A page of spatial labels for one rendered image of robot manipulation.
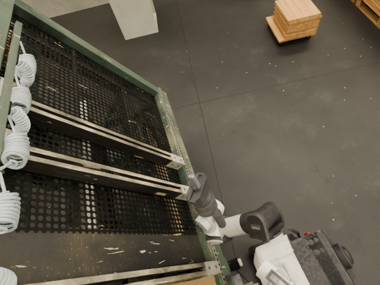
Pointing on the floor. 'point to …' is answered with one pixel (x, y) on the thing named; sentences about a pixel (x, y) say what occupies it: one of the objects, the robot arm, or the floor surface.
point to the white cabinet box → (135, 17)
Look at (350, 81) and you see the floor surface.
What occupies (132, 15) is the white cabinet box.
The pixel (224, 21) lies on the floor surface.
